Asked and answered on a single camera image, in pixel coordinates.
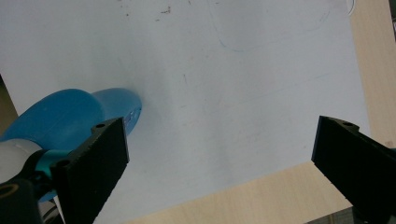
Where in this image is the white mat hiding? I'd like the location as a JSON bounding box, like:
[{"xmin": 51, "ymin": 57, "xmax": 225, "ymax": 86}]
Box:
[{"xmin": 0, "ymin": 0, "xmax": 372, "ymax": 224}]

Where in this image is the white rounded object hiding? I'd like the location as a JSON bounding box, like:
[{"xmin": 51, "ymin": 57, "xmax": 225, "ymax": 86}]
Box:
[{"xmin": 0, "ymin": 138, "xmax": 42, "ymax": 185}]

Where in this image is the blue plastic object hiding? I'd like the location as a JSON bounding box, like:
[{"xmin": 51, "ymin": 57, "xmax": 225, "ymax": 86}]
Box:
[{"xmin": 0, "ymin": 87, "xmax": 143, "ymax": 203}]

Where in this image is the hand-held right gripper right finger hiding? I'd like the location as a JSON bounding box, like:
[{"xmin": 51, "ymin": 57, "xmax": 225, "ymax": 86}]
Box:
[{"xmin": 310, "ymin": 115, "xmax": 396, "ymax": 224}]

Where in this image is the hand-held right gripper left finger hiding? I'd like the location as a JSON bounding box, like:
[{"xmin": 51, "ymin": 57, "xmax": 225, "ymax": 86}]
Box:
[{"xmin": 50, "ymin": 117, "xmax": 131, "ymax": 224}]

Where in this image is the white cable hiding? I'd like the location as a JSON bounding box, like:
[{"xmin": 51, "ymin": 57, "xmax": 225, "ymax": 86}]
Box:
[{"xmin": 346, "ymin": 0, "xmax": 357, "ymax": 17}]

